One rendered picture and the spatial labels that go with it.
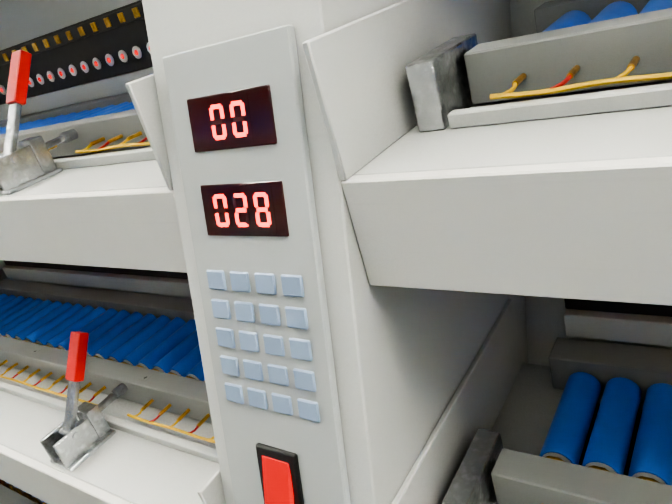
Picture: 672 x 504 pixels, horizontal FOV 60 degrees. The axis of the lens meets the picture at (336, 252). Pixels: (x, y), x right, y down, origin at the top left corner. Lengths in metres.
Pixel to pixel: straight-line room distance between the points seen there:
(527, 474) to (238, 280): 0.16
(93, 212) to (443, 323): 0.19
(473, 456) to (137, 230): 0.20
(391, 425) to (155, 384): 0.25
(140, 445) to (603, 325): 0.32
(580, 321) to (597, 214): 0.20
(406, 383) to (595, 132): 0.13
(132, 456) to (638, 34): 0.39
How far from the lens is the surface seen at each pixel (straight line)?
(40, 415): 0.56
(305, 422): 0.26
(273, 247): 0.24
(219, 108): 0.25
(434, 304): 0.29
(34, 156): 0.44
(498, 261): 0.20
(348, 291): 0.23
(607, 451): 0.33
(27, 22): 0.78
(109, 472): 0.45
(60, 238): 0.39
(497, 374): 0.37
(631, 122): 0.22
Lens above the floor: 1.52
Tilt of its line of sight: 11 degrees down
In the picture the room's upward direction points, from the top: 6 degrees counter-clockwise
